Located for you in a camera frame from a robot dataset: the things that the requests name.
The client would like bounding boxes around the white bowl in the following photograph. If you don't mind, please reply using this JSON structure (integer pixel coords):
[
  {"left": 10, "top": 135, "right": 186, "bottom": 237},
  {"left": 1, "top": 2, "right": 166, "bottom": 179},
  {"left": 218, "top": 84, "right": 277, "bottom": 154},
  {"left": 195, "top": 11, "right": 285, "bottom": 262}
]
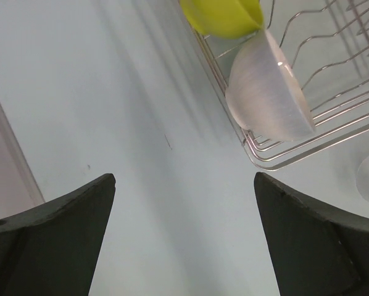
[{"left": 225, "top": 30, "right": 315, "bottom": 142}]

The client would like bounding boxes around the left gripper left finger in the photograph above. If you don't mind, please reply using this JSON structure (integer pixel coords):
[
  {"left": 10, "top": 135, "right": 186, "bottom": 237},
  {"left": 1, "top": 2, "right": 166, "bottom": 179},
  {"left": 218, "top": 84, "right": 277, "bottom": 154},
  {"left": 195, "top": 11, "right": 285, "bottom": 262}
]
[{"left": 0, "top": 173, "right": 115, "bottom": 295}]

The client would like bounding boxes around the lime green bowl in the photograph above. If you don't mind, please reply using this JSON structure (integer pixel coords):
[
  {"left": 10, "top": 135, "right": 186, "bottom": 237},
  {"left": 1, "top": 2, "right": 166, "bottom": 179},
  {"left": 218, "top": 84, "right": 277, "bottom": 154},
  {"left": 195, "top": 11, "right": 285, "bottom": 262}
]
[{"left": 179, "top": 0, "right": 264, "bottom": 39}]

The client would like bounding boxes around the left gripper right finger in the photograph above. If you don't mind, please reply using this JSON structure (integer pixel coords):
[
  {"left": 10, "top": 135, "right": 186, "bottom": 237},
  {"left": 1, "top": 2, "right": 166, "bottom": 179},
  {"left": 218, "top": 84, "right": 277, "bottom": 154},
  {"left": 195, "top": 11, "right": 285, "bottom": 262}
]
[{"left": 254, "top": 172, "right": 369, "bottom": 295}]

